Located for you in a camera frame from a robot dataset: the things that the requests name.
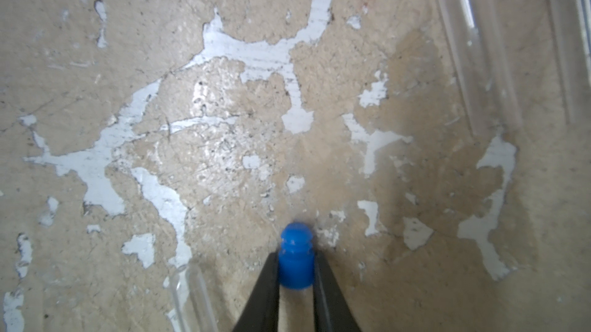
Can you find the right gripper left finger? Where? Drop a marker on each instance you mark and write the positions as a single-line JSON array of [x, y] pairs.
[[261, 313]]

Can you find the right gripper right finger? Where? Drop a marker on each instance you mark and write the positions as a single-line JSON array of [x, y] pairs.
[[330, 310]]

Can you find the blue stopper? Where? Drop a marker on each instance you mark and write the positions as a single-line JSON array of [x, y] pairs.
[[296, 257]]

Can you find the clear test tube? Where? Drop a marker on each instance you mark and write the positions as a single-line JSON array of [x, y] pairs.
[[192, 305], [570, 21], [481, 65]]

